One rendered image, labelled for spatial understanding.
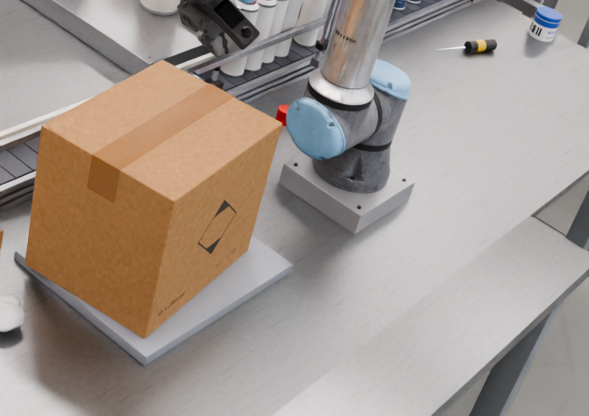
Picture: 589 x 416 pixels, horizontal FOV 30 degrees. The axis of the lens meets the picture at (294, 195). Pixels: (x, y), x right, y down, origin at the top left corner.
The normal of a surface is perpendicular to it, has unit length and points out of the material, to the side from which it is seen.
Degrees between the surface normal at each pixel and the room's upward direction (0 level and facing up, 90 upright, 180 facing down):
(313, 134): 97
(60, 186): 90
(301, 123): 97
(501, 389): 90
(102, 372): 0
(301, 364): 0
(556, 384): 0
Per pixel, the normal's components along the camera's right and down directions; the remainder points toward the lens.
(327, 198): -0.61, 0.34
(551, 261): 0.23, -0.79
